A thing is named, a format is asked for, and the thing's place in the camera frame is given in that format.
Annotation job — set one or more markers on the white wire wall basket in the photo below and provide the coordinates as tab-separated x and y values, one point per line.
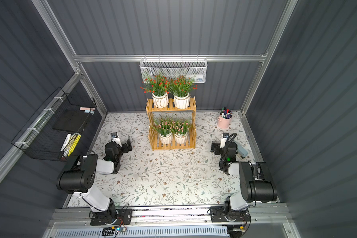
194	69

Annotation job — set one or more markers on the pink pen cup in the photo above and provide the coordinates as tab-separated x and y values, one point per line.
224	123

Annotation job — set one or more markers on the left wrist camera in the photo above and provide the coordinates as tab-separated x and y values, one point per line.
115	138

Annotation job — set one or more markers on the light blue stapler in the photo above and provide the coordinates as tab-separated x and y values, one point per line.
242	151

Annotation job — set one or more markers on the black notebook in basket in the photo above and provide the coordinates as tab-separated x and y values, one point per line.
72	121

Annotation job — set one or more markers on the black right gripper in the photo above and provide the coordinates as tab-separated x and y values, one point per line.
216	148

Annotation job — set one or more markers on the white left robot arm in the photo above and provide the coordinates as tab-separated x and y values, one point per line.
78	176

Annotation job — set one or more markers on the red flower pot two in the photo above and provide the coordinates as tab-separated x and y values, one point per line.
157	85

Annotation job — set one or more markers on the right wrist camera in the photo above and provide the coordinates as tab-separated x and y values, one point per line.
224	139

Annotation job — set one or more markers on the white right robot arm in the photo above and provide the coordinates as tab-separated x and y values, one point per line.
256	184

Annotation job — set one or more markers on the white marker in basket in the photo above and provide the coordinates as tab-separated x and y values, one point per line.
66	141

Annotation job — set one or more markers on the red flower pot one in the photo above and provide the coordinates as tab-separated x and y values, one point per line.
180	87

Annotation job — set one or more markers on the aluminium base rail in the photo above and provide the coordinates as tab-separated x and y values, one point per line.
143	216

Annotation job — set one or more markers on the pink flower pot one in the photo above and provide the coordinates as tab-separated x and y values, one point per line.
163	128

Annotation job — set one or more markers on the wooden two-tier rack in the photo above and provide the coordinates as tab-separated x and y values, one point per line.
157	113

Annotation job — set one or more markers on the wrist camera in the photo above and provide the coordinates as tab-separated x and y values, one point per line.
115	138
224	139

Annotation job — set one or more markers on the black wire wall basket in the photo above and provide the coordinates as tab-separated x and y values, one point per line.
55	134

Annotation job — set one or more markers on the yellow black marker pack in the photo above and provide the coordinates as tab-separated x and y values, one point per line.
72	144

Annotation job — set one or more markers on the pink flower pot two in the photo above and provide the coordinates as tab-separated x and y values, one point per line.
180	129

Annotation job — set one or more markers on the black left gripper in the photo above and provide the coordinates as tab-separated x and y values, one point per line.
124	146

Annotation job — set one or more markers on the floral table mat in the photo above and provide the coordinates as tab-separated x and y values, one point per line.
164	177

